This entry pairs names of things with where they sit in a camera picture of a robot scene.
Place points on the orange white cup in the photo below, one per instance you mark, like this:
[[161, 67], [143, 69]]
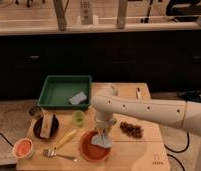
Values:
[[23, 149]]

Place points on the red bowl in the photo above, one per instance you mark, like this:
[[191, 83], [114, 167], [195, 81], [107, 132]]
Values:
[[90, 152]]

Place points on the wooden board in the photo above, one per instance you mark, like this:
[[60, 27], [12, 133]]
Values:
[[127, 154]]

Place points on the yellow handled utensil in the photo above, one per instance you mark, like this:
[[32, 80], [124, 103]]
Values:
[[69, 136]]

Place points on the grey blue towel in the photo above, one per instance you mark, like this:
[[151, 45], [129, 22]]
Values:
[[102, 140]]

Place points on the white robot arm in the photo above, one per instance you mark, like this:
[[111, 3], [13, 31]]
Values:
[[178, 114]]

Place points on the wooden block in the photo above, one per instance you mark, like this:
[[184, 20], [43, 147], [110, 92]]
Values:
[[46, 126]]

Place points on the dark brown plate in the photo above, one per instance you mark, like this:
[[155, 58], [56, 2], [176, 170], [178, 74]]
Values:
[[38, 124]]

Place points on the bunch of dark grapes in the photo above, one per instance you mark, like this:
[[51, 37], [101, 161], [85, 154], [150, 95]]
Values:
[[131, 130]]

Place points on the small green cup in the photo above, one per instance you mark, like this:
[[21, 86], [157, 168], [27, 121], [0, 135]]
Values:
[[78, 118]]

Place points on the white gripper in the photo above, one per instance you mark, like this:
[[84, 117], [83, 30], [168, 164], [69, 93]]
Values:
[[104, 121]]

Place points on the small metal can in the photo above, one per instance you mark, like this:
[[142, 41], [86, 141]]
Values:
[[36, 112]]

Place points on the green plastic tray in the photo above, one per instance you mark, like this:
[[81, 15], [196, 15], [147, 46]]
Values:
[[59, 89]]

